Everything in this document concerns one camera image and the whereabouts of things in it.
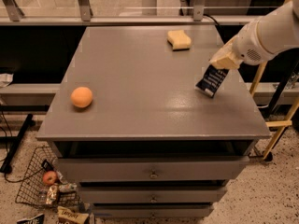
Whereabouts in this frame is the grey drawer cabinet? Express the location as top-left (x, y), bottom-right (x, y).
top-left (38, 26), bottom-right (269, 210)

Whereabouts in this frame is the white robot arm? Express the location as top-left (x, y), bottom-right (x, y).
top-left (210, 0), bottom-right (299, 69)

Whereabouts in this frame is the dark blue rxbar wrapper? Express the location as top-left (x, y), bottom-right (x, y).
top-left (195, 65), bottom-right (229, 98)

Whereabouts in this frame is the red apple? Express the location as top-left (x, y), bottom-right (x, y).
top-left (43, 171), bottom-right (58, 186)

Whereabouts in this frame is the black wire basket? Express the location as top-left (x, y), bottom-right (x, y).
top-left (15, 147), bottom-right (80, 209)

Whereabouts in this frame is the yellow chip bag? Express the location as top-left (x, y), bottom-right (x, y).
top-left (57, 206), bottom-right (89, 224)

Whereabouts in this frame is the bottom drawer front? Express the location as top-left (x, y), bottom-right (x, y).
top-left (93, 205), bottom-right (213, 218)

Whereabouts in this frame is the orange fruit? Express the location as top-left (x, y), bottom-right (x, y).
top-left (71, 87), bottom-right (93, 108)

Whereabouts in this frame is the shiny snack packet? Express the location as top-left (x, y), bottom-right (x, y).
top-left (46, 184), bottom-right (59, 205)

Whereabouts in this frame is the black metal stand leg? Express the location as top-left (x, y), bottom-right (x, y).
top-left (0, 114), bottom-right (35, 174)

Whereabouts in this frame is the yellow sponge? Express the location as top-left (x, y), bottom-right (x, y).
top-left (167, 30), bottom-right (192, 50)

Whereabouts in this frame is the drawer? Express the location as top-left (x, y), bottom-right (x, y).
top-left (78, 187), bottom-right (227, 203)
top-left (93, 205), bottom-right (213, 218)
top-left (57, 156), bottom-right (249, 182)

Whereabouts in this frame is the top drawer front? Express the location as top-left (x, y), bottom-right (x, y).
top-left (57, 156), bottom-right (249, 182)

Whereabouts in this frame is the dark snack bag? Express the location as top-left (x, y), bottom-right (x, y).
top-left (17, 214), bottom-right (45, 224)

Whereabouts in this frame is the middle drawer front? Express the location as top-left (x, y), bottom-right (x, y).
top-left (78, 187), bottom-right (227, 203)

